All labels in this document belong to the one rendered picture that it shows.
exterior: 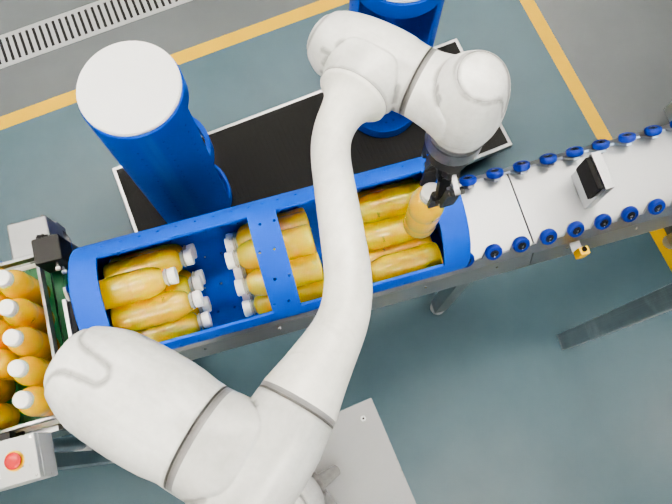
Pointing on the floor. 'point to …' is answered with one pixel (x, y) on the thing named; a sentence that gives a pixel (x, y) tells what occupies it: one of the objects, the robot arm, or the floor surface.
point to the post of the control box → (79, 459)
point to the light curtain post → (619, 318)
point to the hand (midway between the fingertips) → (433, 187)
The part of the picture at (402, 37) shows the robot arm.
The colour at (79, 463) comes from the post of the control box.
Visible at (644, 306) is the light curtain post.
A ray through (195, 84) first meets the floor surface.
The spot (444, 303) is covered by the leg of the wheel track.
